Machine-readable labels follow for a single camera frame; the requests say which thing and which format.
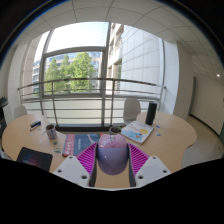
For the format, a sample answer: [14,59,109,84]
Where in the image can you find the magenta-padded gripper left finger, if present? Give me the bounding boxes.
[52,142,99,188]

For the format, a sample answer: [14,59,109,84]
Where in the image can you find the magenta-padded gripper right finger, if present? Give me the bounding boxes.
[127,142,172,188]

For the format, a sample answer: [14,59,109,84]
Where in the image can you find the lilac computer mouse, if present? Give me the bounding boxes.
[97,133,130,176]

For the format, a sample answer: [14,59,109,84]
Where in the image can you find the black mouse pad red print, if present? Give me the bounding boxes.
[16,146,54,173]

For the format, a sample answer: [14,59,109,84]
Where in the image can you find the red and blue magazine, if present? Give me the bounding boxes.
[61,133,101,158]

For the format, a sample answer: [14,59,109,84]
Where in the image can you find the white illustrated booklet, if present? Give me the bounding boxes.
[120,120,155,145]

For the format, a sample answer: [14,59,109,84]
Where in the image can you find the printed mug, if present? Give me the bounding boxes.
[45,124,58,140]
[108,125,123,136]

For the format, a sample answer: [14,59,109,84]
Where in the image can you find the black cylindrical speaker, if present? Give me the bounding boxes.
[144,101,158,126]

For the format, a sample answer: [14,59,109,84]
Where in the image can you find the white chair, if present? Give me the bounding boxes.
[13,104,28,120]
[122,97,142,125]

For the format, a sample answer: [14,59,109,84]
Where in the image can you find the black office printer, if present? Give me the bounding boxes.
[0,95,9,138]

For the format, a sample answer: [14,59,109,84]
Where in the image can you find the metal balcony railing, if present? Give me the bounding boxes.
[17,77,167,128]

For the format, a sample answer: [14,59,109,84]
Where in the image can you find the green tree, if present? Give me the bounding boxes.
[44,52,98,94]

